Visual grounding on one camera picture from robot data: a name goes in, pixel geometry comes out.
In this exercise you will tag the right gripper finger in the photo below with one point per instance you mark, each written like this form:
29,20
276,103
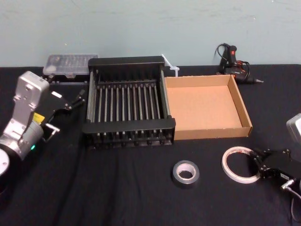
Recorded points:
259,152
258,164

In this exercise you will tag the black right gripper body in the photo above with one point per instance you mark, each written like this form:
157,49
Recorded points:
276,164

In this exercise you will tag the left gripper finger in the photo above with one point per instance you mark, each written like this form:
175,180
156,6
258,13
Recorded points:
75,102

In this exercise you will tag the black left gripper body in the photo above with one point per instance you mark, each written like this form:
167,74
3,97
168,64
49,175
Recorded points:
55,101

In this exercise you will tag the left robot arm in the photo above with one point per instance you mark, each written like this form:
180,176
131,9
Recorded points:
26,94

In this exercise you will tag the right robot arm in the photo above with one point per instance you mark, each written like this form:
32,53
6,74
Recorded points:
295,127

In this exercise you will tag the white tape roll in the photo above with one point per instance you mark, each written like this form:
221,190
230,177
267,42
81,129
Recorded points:
237,179

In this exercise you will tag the silver tape roll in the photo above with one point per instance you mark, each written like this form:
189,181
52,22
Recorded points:
185,184

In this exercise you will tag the clear plastic case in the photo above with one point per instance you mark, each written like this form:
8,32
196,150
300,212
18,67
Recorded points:
68,63

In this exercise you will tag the black rack with steel bars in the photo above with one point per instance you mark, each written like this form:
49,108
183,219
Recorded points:
129,123

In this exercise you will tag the shallow brown cardboard tray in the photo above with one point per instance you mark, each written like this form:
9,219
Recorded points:
202,106

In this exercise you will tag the black table cloth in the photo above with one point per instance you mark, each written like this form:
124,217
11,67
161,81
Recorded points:
117,188

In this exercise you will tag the white three-armed plastic piece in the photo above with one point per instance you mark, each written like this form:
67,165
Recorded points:
172,68

